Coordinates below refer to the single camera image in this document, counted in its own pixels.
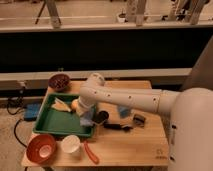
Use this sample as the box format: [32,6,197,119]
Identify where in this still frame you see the blue sponge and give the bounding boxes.
[80,111,94,127]

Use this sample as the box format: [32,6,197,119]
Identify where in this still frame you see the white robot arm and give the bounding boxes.
[77,73,213,171]

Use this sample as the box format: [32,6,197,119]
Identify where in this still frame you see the dark maroon bowl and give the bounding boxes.
[48,74,70,91]

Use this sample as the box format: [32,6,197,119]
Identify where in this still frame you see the red plastic bowl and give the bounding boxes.
[26,134,56,164]

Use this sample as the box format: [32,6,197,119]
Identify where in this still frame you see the blue cloth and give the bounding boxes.
[117,106,131,118]

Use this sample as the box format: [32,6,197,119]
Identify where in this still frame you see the black oval object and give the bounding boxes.
[92,111,109,124]

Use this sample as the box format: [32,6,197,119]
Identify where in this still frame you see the yellow apple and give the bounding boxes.
[71,99,78,111]

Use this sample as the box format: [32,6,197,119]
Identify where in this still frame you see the small dark box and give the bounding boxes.
[133,114,146,127]

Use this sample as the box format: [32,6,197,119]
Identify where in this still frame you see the yellow banana piece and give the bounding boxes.
[51,98,71,112]

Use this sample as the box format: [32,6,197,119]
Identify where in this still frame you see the wooden table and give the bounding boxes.
[21,80,171,168]

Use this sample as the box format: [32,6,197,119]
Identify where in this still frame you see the green plastic tray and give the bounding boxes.
[34,93,95,138]

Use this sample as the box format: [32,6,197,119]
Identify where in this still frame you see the white paper cup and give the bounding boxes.
[61,135,81,154]

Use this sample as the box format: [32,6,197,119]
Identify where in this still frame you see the red plastic spoon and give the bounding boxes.
[83,141,99,164]

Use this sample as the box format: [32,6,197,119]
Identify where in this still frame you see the blue power box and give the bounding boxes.
[24,103,41,121]

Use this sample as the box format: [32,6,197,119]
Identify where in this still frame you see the black handled tool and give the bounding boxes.
[104,123,133,131]

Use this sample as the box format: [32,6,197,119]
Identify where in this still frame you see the black cable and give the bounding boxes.
[6,87,29,149]

